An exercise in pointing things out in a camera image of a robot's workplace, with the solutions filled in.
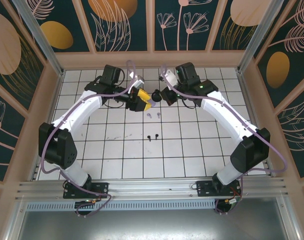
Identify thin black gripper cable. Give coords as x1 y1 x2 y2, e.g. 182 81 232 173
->
101 96 126 108
178 96 200 110

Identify grey slotted cable duct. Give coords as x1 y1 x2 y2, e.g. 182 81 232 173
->
25 201 217 212

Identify teal panel, feather outlines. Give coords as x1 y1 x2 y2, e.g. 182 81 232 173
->
276 93 304 179

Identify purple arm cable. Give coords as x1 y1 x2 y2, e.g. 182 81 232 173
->
159 63 289 215
41 59 139 218

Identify teal panel, small orange oval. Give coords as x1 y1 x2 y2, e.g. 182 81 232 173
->
24 0 92 53

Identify teal panel, pink flowers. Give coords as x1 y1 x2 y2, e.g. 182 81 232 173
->
154 0 219 52

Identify thin black left gripper cable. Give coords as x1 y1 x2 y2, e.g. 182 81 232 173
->
101 96 126 108

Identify teal panel, single flower outline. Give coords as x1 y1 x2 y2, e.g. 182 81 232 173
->
0 87 27 182

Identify thin black right gripper cable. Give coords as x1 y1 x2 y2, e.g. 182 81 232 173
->
178 96 200 110

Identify black earbud charging case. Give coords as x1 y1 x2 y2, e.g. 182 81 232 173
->
151 89 163 103

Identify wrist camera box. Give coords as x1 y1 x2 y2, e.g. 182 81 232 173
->
159 69 179 87
128 71 145 90

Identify teal panel, orange circle, leaves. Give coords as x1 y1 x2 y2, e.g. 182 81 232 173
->
81 0 149 53

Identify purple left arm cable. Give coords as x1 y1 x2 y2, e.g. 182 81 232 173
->
41 59 139 218

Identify aluminium frame post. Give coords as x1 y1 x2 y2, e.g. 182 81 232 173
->
237 0 285 75
5 199 26 240
12 0 65 77
276 197 304 240

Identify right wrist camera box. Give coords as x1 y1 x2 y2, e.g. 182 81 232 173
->
159 69 179 87

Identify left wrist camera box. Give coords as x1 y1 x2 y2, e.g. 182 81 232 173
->
128 71 145 90

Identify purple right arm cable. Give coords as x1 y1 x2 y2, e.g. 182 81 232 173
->
159 63 289 215

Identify teal panel, orange oval, feathers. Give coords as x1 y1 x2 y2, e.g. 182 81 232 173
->
255 0 304 109

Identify teal panel, beige circle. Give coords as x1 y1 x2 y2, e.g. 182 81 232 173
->
211 0 267 52

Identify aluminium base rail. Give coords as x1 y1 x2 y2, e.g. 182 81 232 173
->
15 176 289 202

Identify aluminium table edge rail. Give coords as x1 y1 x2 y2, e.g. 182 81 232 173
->
237 71 277 178
29 71 65 181

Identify teal panel, large beige oval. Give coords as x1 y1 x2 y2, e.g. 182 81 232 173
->
0 0 47 111

